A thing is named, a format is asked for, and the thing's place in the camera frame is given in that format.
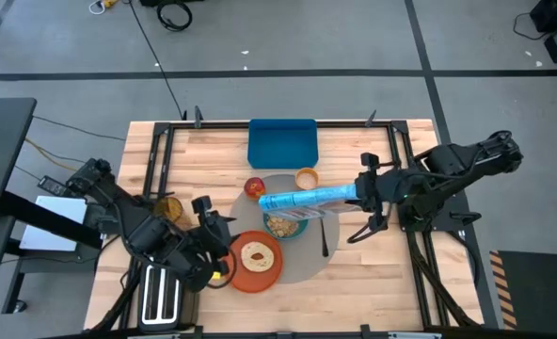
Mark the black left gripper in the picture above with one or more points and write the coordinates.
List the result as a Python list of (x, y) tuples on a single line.
[(210, 228)]

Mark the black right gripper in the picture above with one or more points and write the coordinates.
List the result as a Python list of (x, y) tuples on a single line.
[(382, 193)]

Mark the bagel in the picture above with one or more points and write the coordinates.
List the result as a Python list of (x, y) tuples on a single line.
[(252, 249)]

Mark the red apple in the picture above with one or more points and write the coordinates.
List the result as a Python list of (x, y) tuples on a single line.
[(254, 188)]

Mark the light blue cereal box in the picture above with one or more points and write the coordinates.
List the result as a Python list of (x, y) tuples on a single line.
[(307, 195)]

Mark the small yellow cup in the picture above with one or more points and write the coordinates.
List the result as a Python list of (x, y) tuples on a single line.
[(307, 179)]

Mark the orange plate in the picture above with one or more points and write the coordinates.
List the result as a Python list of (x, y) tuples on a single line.
[(255, 282)]

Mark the teal bowl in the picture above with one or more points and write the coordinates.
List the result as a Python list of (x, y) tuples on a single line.
[(302, 228)]

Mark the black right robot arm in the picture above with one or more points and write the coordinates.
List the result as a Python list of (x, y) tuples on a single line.
[(457, 157)]

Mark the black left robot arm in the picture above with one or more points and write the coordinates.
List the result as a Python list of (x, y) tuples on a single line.
[(142, 230)]

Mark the cereal pieces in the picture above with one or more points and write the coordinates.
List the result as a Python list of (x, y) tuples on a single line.
[(282, 226)]

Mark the amber glass tumbler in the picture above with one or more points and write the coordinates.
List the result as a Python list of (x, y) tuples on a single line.
[(169, 209)]

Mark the grey round placemat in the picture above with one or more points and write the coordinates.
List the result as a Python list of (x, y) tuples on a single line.
[(307, 263)]

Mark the blue tray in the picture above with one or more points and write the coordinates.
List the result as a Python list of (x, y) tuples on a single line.
[(282, 143)]

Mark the black toaster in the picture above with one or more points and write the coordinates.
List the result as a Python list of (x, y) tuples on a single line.
[(158, 301)]

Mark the white box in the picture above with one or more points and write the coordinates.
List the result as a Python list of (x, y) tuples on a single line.
[(48, 226)]

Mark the black power adapter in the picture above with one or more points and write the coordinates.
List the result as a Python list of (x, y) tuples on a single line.
[(52, 186)]

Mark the black hazard striped mat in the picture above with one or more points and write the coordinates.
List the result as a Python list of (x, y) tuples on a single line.
[(537, 287)]

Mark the black desk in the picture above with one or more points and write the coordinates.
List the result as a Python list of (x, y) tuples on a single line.
[(3, 150)]

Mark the black equipment case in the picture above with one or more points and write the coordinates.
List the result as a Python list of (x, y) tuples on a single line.
[(553, 11)]

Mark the black metal table frame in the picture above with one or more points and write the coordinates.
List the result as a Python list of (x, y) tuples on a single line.
[(344, 124)]

